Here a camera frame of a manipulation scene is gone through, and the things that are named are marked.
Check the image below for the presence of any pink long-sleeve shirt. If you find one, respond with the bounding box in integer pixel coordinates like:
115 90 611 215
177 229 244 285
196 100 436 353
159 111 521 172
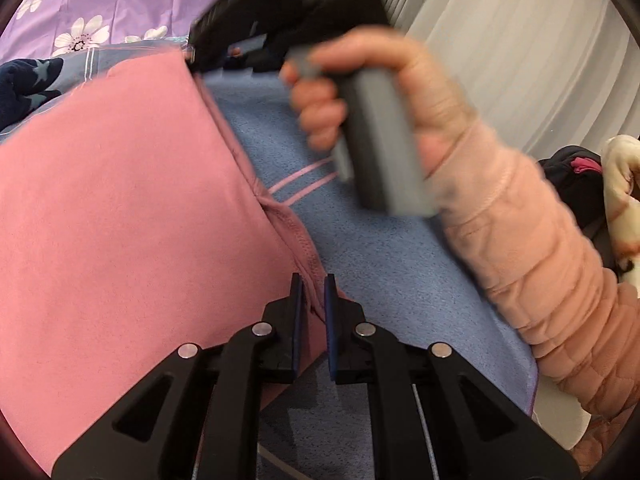
0 52 341 476

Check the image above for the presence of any cream plush cloth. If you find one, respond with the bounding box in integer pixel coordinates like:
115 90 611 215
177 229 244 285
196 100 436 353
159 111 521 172
600 135 640 276

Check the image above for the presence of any person's right hand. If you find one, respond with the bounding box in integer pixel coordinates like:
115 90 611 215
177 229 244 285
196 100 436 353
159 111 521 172
280 27 481 181

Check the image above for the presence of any blue striped bed sheet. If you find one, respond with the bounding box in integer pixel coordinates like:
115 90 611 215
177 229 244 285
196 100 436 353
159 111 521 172
0 35 538 480

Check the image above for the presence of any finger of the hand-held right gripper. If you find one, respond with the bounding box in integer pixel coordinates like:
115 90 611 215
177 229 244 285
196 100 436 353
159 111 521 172
222 35 288 75
187 0 261 72

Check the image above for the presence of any white curtain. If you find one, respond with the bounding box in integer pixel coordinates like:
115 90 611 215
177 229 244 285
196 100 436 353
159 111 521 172
320 0 631 161

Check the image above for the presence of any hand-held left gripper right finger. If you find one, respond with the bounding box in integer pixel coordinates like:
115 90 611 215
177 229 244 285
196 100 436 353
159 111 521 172
324 273 581 480

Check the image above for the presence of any person's right forearm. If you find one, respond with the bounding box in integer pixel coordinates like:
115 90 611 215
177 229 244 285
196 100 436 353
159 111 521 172
425 119 640 476

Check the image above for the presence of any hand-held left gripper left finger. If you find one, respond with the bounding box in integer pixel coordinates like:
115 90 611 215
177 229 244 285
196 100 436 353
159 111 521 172
52 272 306 480

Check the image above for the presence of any navy star print blanket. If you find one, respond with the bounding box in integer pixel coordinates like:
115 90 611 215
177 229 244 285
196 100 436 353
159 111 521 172
0 57 66 131

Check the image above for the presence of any purple floral pillow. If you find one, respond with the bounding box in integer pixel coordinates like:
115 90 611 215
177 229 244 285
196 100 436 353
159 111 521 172
0 0 273 61

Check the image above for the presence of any dark jacket with pink trim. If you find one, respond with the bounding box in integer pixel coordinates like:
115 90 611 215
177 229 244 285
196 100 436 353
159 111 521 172
540 145 621 271

